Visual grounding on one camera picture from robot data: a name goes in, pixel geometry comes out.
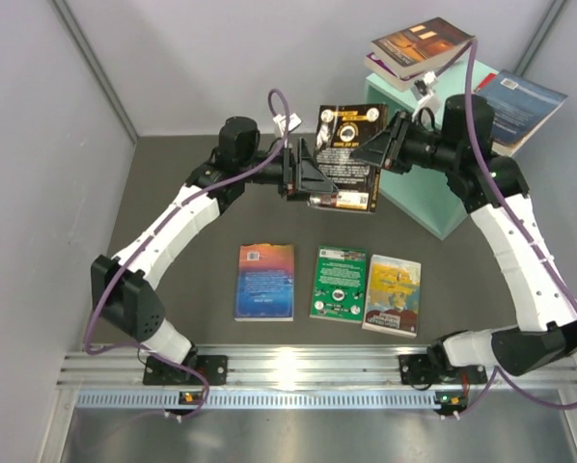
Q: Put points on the black back cover book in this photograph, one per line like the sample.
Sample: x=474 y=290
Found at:
x=340 y=130

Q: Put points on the Edward Tulane dark book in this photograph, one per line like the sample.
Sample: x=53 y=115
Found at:
x=421 y=47

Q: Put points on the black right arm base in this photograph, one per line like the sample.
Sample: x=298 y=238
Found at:
x=418 y=371

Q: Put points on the orange blue sunset book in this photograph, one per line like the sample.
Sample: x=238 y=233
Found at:
x=265 y=283

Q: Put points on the right aluminium frame post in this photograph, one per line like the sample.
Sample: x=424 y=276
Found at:
x=553 y=13

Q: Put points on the blue starry night book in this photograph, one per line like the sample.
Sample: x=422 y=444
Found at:
x=521 y=108

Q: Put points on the mint green cube shelf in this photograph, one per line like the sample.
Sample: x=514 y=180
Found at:
x=423 y=194

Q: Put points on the yellow blue cover book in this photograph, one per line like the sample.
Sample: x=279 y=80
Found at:
x=393 y=296

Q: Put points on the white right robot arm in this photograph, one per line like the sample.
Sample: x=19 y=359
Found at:
x=496 y=197

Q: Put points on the green back cover book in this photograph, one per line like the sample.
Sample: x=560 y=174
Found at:
x=339 y=284

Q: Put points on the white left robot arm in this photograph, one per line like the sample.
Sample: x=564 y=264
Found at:
x=124 y=286

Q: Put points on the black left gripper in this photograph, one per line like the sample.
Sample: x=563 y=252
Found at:
x=309 y=177

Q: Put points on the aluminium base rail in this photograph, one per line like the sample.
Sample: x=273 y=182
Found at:
x=265 y=377

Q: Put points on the red Treehouse book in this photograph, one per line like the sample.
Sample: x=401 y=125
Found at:
x=488 y=78

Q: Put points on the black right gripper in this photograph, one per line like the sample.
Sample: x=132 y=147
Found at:
x=387 y=149

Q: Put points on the aluminium corner frame post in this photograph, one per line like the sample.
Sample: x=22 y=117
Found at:
x=67 y=17

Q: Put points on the purple Roald Dahl book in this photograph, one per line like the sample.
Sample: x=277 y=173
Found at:
x=401 y=84

